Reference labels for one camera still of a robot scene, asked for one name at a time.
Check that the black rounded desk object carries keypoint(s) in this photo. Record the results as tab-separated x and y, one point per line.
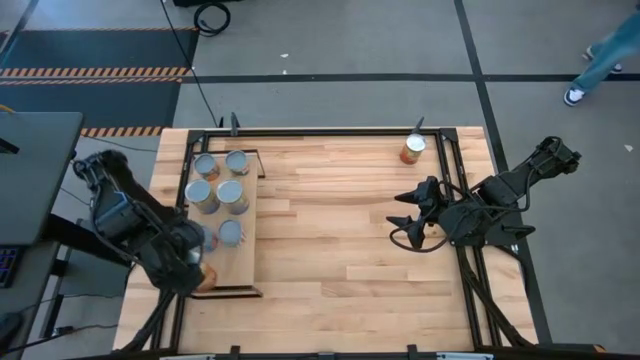
7	327

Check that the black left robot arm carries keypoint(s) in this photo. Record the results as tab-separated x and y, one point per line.
117	215

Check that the blue can with pink label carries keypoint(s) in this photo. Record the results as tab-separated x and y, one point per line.
230	232

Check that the shiny-topped tin can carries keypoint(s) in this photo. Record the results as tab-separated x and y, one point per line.
230	191

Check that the grey-topped tin can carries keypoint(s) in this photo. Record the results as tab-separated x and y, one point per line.
236	161
198	191
205	165

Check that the person's leg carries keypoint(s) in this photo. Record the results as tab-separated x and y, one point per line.
610	50

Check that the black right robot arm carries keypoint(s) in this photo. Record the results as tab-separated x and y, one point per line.
510	185

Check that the black mat with hazard stripes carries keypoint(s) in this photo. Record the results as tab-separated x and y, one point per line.
100	50
75	105

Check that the black aluminium table frame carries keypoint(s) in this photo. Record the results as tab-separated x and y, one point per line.
325	132

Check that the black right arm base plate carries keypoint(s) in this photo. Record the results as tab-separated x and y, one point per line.
515	232

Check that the black keyboard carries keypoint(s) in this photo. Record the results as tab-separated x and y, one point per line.
7	265

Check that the wooden shelf board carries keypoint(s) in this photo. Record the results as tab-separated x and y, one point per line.
235	265

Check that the orange labelled tin can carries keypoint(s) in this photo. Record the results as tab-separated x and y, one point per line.
414	145

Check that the tan labelled tin can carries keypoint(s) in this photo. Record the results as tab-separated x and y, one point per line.
209	277

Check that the black box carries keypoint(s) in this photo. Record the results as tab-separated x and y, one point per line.
205	2

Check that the silver metal bracket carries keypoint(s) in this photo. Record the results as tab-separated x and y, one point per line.
465	357
180	357

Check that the black frame clamp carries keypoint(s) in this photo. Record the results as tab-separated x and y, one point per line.
418	126
234	352
412	352
234	125

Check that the black desk leg frame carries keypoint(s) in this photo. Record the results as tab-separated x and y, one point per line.
75	235

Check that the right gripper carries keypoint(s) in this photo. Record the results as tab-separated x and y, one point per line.
435	205

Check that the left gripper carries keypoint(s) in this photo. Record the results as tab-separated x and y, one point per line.
167	255

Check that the dark grey desk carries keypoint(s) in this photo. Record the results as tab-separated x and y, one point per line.
35	175

